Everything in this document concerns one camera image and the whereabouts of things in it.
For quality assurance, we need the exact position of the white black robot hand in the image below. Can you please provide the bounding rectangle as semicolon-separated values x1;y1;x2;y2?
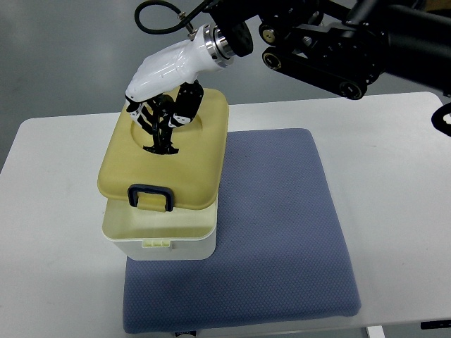
124;23;235;141

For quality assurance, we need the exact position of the yellow storage box lid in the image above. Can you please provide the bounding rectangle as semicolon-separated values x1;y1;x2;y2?
97;89;228;210

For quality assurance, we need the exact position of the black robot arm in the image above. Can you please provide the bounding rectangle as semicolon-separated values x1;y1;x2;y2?
162;1;450;100

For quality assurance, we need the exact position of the white storage box base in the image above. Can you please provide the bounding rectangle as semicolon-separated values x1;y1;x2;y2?
102;200;218;261

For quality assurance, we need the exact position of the blue padded mat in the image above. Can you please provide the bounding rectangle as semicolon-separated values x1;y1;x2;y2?
123;128;361;334

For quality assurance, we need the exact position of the black table bracket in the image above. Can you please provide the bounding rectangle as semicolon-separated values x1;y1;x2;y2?
420;319;451;330

